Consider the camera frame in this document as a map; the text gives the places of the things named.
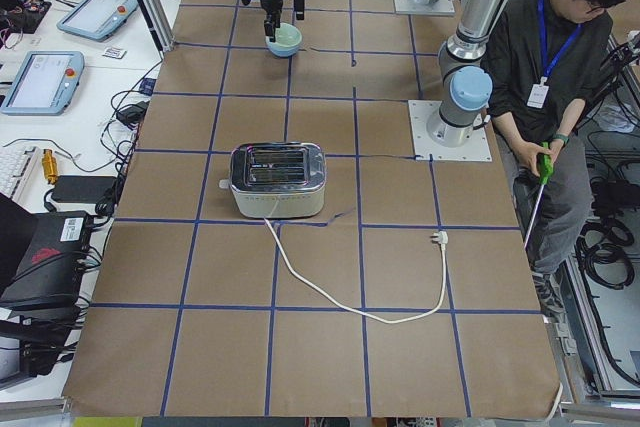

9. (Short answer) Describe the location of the white toaster power cord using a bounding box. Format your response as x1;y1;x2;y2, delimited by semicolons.
263;218;450;325

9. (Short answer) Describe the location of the near teach pendant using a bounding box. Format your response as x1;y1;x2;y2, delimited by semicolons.
1;51;85;116

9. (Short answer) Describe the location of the green handled stick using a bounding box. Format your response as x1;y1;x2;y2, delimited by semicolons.
524;153;554;249

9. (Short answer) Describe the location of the blue bowl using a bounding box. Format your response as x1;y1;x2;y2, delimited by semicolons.
265;38;302;58

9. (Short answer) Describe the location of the black computer box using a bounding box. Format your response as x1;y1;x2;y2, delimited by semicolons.
1;196;94;311

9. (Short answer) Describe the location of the green bowl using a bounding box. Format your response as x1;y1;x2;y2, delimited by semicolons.
275;22;302;49

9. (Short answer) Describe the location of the white keyboard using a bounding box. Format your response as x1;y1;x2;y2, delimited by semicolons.
1;146;42;203

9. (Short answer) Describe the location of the far teach pendant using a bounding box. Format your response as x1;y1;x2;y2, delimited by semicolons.
56;0;138;41

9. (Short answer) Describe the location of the teach pendant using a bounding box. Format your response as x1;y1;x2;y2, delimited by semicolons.
1;51;85;116
56;0;138;41

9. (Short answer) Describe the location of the cream and chrome toaster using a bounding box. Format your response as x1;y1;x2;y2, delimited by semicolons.
219;142;326;219

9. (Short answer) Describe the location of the small label card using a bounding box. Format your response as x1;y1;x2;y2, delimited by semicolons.
103;47;127;59

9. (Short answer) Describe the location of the person in black shirt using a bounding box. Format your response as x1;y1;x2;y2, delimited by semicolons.
482;0;626;317

